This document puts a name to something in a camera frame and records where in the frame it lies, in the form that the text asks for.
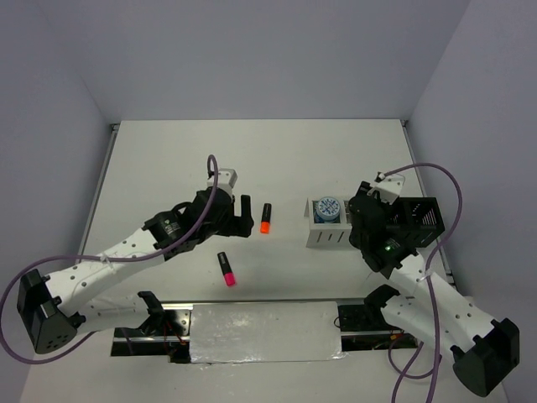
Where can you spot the black slotted organizer box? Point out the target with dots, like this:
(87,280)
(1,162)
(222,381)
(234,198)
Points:
(417,220)

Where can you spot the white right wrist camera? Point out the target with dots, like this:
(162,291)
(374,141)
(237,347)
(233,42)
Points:
(387,188)

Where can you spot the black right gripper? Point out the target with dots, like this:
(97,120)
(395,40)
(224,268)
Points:
(387,207)

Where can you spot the orange cap black highlighter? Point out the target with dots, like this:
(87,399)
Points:
(266,218)

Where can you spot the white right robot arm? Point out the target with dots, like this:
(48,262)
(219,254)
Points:
(481,349)

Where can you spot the pink cap black highlighter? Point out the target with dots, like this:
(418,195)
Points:
(226,269)

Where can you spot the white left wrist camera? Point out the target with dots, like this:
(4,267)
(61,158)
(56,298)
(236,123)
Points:
(226,181)

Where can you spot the white slotted organizer box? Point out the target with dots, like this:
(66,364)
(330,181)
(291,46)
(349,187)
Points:
(329,235)

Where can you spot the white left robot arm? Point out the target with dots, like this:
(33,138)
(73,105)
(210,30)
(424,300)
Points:
(57,307)

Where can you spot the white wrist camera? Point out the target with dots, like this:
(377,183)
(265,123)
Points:
(387,188)
(226,181)

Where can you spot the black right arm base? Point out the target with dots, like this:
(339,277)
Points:
(358,319)

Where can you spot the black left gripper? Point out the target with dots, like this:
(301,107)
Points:
(238,226)

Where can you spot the blue slime jar printed lid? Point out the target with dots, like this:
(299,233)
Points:
(327,210)

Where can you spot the silver foil covered panel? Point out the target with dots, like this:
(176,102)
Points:
(247,333)

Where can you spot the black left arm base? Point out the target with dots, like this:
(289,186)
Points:
(170,341)

